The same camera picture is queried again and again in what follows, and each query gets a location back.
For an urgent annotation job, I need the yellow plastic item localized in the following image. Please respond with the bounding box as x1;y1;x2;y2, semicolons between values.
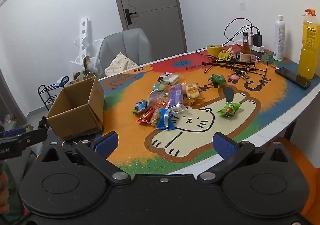
217;49;236;62

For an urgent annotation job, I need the small blue snack packet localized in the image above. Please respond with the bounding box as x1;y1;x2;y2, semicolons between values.
132;100;148;115

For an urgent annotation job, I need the black smartphone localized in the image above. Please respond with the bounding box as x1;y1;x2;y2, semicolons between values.
275;67;312;90

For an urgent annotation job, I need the grey door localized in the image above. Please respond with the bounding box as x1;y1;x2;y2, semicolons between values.
109;0;188;54

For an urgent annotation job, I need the black charger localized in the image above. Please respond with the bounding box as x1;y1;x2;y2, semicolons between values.
253;31;263;47

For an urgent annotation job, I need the purple bread packet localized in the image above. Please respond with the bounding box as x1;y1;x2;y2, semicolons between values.
164;84;187;116

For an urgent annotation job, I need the teal band snack pack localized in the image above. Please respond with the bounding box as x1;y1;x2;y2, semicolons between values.
152;82;168;93

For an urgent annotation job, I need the plain green snack packet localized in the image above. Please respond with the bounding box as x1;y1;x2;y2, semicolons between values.
209;74;227;87

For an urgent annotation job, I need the black metal stand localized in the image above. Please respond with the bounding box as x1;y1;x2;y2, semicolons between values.
202;59;271;78

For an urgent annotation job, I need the dotted cream cushion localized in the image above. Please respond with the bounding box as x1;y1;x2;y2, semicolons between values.
104;52;139;77

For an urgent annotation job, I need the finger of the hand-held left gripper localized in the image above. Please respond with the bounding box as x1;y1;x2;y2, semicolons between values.
15;117;48;151

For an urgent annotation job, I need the yellow tape roll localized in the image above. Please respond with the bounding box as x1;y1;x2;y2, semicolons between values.
207;45;222;56

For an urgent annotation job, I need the black shoe rack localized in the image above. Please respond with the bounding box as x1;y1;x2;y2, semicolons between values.
37;76;70;112

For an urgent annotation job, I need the black door handle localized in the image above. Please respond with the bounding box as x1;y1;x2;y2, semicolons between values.
124;8;138;25

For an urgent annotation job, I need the long blue snack packet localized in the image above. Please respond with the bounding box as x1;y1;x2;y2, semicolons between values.
156;108;176;131

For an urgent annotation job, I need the black cable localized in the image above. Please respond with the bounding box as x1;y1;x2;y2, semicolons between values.
196;18;258;55

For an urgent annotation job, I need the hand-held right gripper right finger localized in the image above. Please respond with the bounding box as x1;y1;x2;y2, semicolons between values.
197;132;293;185

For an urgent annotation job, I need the key bunch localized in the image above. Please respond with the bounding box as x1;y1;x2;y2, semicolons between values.
234;69;251;83

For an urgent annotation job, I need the grey chair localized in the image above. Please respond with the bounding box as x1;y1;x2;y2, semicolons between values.
99;28;153;78

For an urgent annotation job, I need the white spray bottle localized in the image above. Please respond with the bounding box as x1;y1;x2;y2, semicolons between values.
273;15;286;61

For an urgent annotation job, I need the green snack packet red print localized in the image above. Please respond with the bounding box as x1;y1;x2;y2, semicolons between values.
217;101;242;117

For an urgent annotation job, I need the person's left hand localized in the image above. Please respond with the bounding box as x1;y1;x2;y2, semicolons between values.
0;165;10;218

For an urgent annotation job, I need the orange face cookie packet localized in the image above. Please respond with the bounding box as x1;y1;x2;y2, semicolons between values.
184;83;205;105

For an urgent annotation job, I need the brown cardboard box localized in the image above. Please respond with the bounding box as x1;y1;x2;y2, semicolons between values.
46;75;105;141

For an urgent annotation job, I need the white power strip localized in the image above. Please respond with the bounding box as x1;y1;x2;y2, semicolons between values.
236;40;265;53

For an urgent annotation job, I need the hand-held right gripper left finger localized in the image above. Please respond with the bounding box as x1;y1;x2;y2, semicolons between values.
40;132;132;185

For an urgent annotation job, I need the clear peanut snack packet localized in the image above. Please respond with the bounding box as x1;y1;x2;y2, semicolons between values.
147;109;162;126

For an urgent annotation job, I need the brown glass bottle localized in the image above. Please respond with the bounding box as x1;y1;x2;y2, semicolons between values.
240;32;251;63

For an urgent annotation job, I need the white perforated board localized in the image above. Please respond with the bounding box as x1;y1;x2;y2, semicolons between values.
69;17;101;66

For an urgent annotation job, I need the white snack pack black label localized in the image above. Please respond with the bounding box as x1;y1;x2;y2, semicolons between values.
157;72;179;86

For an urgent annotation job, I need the orange juice bottle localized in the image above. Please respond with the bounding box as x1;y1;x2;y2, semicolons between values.
298;9;320;80

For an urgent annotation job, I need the colourful cat print mat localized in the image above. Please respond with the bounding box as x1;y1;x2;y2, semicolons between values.
99;48;300;176

